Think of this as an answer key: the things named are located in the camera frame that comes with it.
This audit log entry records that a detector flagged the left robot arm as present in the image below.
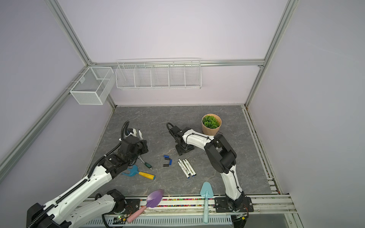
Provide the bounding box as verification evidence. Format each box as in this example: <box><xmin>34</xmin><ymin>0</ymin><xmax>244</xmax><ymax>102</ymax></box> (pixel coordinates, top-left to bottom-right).
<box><xmin>26</xmin><ymin>136</ymin><xmax>148</xmax><ymax>228</ymax></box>

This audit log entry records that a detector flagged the white mesh box basket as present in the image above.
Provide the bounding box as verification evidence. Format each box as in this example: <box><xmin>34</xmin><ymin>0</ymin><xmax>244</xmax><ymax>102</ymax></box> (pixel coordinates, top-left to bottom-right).
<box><xmin>70</xmin><ymin>66</ymin><xmax>116</xmax><ymax>105</ymax></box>

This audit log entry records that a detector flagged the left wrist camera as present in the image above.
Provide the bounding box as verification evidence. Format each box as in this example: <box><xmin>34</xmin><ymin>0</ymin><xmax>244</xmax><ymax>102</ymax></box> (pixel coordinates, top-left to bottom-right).
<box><xmin>125</xmin><ymin>128</ymin><xmax>137</xmax><ymax>137</ymax></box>

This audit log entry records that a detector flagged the potted green plant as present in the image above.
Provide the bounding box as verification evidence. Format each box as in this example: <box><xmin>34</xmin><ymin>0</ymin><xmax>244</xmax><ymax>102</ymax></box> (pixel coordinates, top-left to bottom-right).
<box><xmin>202</xmin><ymin>114</ymin><xmax>222</xmax><ymax>136</ymax></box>

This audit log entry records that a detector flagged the white marker pen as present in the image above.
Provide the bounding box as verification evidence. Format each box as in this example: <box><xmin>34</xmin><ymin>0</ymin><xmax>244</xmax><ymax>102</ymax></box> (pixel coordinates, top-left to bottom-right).
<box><xmin>184</xmin><ymin>159</ymin><xmax>196</xmax><ymax>176</ymax></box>
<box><xmin>138</xmin><ymin>130</ymin><xmax>144</xmax><ymax>140</ymax></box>
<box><xmin>178</xmin><ymin>161</ymin><xmax>190</xmax><ymax>179</ymax></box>
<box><xmin>179</xmin><ymin>159</ymin><xmax>194</xmax><ymax>177</ymax></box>

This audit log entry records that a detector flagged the white wire basket rack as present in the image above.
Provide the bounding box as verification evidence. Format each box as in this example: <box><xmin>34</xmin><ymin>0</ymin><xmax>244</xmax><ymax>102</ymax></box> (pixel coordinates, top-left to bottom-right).
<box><xmin>115</xmin><ymin>58</ymin><xmax>202</xmax><ymax>90</ymax></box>

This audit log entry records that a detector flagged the blue garden fork yellow handle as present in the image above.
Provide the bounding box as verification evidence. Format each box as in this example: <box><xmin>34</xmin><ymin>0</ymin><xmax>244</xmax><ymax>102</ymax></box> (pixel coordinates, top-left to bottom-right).
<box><xmin>122</xmin><ymin>165</ymin><xmax>156</xmax><ymax>180</ymax></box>

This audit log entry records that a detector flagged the green handled ratchet screwdriver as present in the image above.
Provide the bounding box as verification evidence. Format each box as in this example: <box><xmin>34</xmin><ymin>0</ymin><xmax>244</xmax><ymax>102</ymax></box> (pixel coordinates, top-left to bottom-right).
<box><xmin>138</xmin><ymin>156</ymin><xmax>153</xmax><ymax>170</ymax></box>

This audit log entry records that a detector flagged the purple garden trowel pink handle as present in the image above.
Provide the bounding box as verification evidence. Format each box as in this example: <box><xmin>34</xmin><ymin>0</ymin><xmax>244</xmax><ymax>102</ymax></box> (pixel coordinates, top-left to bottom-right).
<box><xmin>126</xmin><ymin>189</ymin><xmax>164</xmax><ymax>223</ymax></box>

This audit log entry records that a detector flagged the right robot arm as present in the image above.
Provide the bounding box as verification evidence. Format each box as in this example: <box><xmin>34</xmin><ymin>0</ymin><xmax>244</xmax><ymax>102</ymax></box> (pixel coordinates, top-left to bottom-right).
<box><xmin>166</xmin><ymin>123</ymin><xmax>254</xmax><ymax>212</ymax></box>

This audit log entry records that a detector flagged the light blue garden trowel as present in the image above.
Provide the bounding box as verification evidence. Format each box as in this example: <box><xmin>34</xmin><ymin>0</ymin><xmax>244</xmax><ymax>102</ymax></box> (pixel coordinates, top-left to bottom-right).
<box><xmin>200</xmin><ymin>182</ymin><xmax>214</xmax><ymax>224</ymax></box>

